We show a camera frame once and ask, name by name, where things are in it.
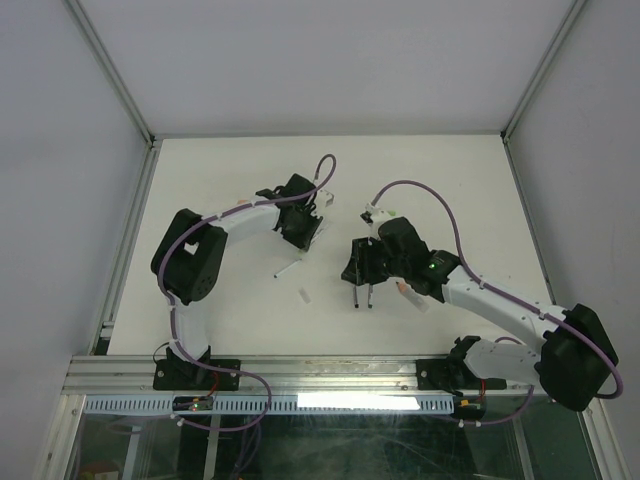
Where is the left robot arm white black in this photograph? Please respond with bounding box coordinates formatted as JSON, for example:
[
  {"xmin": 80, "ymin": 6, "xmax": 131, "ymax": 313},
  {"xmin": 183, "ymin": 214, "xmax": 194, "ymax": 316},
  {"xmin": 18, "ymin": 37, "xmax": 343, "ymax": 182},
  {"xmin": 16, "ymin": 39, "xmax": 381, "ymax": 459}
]
[{"xmin": 150, "ymin": 174, "xmax": 333, "ymax": 389}]

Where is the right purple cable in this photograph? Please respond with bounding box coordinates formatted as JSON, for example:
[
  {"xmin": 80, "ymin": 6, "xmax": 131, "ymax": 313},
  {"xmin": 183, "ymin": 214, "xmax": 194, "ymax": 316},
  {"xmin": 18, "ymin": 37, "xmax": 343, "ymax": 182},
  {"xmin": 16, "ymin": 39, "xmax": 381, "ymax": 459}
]
[{"xmin": 372, "ymin": 179, "xmax": 625, "ymax": 400}]

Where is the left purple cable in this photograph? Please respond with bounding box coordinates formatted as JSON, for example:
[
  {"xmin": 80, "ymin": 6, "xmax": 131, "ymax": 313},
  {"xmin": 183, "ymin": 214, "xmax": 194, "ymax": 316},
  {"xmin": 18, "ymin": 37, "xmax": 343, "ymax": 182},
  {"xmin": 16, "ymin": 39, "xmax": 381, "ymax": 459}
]
[{"xmin": 155, "ymin": 154, "xmax": 337, "ymax": 351}]

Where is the aluminium mounting rail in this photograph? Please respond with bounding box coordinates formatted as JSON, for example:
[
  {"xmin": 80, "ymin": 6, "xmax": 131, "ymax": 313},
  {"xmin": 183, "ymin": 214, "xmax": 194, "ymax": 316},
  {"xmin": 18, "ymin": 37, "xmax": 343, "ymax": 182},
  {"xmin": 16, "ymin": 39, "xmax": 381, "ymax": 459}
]
[{"xmin": 62, "ymin": 355, "xmax": 427, "ymax": 395}]

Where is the purple cable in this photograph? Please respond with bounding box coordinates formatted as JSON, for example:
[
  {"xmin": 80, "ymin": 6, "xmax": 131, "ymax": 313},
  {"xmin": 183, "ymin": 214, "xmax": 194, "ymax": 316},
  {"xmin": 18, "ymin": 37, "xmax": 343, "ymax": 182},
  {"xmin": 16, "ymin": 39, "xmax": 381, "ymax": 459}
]
[
  {"xmin": 155, "ymin": 154, "xmax": 337, "ymax": 351},
  {"xmin": 372, "ymin": 179, "xmax": 625, "ymax": 400}
]

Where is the clear pen cap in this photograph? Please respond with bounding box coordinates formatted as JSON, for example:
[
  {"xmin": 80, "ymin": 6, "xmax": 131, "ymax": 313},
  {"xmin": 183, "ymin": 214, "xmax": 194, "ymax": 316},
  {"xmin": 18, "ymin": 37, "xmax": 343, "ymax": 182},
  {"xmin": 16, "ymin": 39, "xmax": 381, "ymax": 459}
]
[{"xmin": 299, "ymin": 287, "xmax": 311, "ymax": 304}]

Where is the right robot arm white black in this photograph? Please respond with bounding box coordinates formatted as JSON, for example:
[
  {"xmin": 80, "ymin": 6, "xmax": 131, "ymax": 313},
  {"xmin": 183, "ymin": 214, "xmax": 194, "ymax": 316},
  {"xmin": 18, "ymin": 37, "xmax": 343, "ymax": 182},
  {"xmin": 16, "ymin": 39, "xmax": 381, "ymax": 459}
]
[{"xmin": 341, "ymin": 211, "xmax": 619, "ymax": 412}]

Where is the orange tip marker clear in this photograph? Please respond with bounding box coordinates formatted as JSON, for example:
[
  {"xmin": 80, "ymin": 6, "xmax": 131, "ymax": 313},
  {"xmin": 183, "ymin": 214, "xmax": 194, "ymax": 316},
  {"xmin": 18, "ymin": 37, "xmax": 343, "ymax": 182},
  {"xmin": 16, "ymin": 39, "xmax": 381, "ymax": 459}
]
[{"xmin": 396, "ymin": 282, "xmax": 429, "ymax": 313}]

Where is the white black end pen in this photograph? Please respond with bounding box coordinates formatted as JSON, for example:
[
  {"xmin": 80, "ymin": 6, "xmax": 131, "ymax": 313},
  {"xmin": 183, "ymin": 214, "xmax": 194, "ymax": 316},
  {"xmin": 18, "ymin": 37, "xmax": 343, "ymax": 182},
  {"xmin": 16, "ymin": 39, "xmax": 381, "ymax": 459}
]
[{"xmin": 352, "ymin": 285, "xmax": 359, "ymax": 309}]

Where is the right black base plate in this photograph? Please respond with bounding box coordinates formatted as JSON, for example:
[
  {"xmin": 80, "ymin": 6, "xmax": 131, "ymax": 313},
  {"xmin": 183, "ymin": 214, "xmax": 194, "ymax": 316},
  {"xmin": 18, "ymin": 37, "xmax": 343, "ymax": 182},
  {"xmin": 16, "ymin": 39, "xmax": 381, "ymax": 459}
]
[{"xmin": 415, "ymin": 359, "xmax": 456, "ymax": 393}]

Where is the silver green tip pen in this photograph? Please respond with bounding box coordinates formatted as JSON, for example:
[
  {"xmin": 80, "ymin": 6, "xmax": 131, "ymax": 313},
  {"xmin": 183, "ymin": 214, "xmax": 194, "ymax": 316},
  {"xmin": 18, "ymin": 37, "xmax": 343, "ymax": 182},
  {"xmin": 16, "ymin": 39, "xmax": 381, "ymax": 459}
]
[{"xmin": 297, "ymin": 227, "xmax": 327, "ymax": 258}]

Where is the white slotted cable duct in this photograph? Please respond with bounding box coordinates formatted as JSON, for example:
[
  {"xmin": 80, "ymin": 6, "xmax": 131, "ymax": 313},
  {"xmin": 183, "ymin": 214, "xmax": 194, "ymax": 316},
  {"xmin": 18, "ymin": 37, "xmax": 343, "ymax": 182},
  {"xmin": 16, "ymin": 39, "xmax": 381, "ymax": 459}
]
[{"xmin": 84, "ymin": 392, "xmax": 454, "ymax": 416}]

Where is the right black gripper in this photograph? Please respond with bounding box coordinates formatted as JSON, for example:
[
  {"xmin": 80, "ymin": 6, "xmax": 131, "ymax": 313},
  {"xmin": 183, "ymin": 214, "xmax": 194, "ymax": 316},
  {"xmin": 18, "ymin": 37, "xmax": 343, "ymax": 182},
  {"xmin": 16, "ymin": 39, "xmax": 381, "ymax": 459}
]
[{"xmin": 340, "ymin": 235, "xmax": 408, "ymax": 286}]

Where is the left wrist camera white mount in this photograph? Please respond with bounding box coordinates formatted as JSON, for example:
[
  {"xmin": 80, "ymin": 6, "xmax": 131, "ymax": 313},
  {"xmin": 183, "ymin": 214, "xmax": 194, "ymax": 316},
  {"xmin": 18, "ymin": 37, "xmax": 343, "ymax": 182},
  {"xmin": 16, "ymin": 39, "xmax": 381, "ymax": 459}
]
[{"xmin": 316, "ymin": 190, "xmax": 335, "ymax": 208}]

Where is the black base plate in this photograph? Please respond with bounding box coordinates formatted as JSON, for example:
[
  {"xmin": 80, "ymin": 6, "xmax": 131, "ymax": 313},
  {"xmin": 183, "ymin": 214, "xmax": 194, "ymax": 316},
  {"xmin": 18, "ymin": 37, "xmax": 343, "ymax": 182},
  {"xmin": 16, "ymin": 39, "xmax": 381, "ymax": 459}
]
[
  {"xmin": 153, "ymin": 357, "xmax": 241, "ymax": 392},
  {"xmin": 415, "ymin": 359, "xmax": 456, "ymax": 393}
]

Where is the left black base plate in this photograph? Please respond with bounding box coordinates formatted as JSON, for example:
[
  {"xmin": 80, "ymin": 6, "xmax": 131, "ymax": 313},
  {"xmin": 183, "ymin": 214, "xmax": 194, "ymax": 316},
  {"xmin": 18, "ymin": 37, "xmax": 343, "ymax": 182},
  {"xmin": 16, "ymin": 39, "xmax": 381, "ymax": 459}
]
[{"xmin": 153, "ymin": 357, "xmax": 241, "ymax": 392}]

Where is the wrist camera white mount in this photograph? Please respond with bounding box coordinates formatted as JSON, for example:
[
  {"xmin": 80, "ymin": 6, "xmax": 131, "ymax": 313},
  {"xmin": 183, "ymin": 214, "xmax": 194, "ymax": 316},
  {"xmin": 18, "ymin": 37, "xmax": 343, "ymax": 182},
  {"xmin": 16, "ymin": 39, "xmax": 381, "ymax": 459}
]
[
  {"xmin": 360, "ymin": 203, "xmax": 396, "ymax": 238},
  {"xmin": 316, "ymin": 190, "xmax": 335, "ymax": 208}
]

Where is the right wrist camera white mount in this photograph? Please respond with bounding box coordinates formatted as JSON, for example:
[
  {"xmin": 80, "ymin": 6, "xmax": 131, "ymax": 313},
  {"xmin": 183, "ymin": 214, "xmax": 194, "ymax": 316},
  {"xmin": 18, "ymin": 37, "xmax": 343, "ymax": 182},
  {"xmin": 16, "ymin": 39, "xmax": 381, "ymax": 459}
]
[{"xmin": 360, "ymin": 203, "xmax": 396, "ymax": 238}]

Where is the white blue end pen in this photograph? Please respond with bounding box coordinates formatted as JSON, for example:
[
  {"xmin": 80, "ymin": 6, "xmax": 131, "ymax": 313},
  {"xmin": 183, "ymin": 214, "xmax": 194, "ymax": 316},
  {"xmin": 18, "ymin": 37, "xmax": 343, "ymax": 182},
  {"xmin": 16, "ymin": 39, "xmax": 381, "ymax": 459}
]
[{"xmin": 273, "ymin": 259, "xmax": 301, "ymax": 279}]

